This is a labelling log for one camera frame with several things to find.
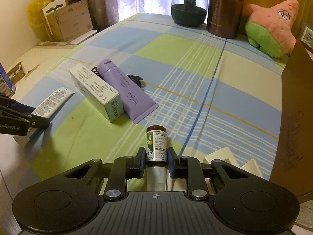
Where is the brown cylindrical thermos container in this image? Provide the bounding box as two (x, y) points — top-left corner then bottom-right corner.
(206, 0), (244, 39)

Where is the pink starfish plush toy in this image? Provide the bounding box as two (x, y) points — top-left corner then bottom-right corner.
(242, 0), (299, 58)

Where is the blue box at left edge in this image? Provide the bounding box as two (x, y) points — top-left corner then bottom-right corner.
(0, 64), (16, 97)

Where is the purple cosmetic tube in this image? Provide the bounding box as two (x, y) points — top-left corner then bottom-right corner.
(97, 60), (158, 124)

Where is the yellow plastic bag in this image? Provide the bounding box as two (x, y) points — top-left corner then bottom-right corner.
(27, 0), (53, 42)

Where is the cardboard box white scalloped panel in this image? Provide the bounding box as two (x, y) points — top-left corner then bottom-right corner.
(41, 0), (93, 43)

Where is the white rectangular carton box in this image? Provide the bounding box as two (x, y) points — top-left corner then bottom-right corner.
(69, 64), (124, 123)

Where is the brown spray bottle white cap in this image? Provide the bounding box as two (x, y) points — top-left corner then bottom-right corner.
(145, 125), (168, 192)

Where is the white ceramic holder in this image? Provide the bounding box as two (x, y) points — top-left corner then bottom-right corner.
(203, 147), (263, 178)

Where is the checkered blue green tablecloth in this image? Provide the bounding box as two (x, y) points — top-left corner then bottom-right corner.
(0, 13), (294, 194)

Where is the dark green glass humidifier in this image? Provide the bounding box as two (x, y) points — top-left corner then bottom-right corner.
(171, 0), (209, 27)

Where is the brown cardboard storage box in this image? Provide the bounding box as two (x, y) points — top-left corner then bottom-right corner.
(268, 39), (313, 228)

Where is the white tube with cap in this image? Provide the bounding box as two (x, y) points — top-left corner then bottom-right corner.
(13, 87), (75, 147)

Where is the framed grey picture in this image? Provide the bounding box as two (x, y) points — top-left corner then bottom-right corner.
(300, 22), (313, 48)

